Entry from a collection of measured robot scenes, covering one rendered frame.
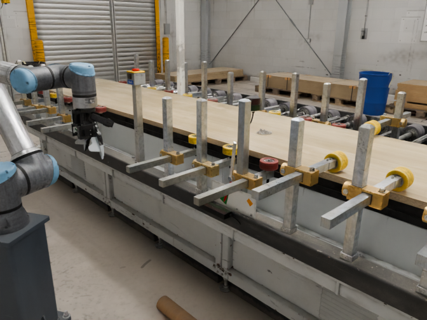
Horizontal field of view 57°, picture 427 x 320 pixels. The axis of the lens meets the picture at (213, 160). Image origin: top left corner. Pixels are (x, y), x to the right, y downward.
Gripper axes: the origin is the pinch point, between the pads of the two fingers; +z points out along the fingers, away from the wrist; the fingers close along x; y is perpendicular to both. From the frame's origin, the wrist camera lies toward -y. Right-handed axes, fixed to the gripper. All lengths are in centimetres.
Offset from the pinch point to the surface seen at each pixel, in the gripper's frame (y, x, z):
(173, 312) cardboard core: -28, 14, 86
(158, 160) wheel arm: -32.7, -1.7, 10.7
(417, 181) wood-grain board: -80, 99, 4
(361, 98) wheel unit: -151, 38, -11
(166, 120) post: -41.2, -5.7, -7.2
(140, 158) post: -41, -32, 19
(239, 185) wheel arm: -36, 48, 8
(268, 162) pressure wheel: -54, 48, 3
